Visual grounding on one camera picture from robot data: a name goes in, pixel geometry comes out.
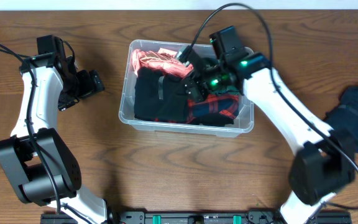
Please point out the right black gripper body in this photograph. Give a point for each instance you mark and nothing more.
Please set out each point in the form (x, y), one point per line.
(215, 76)

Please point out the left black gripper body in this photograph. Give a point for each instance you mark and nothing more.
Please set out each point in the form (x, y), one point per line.
(81, 88)

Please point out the dark green garment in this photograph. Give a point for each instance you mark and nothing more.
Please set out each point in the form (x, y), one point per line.
(211, 62)

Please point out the red navy plaid shirt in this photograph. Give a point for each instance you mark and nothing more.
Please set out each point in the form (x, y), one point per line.
(227, 105)

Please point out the black garment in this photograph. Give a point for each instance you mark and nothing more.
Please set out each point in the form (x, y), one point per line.
(215, 119)
(160, 97)

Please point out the pink printed t-shirt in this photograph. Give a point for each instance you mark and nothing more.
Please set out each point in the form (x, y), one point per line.
(163, 60)

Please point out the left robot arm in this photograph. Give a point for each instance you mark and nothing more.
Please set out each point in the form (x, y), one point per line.
(38, 164)

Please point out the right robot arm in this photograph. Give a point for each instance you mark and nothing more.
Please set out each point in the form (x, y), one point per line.
(324, 160)

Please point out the clear plastic storage bin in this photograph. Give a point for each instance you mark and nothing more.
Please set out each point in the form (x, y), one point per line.
(244, 122)

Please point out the navy folded garment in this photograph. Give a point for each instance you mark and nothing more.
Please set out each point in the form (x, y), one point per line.
(345, 114)

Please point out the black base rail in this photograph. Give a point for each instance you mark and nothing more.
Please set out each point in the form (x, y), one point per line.
(251, 217)

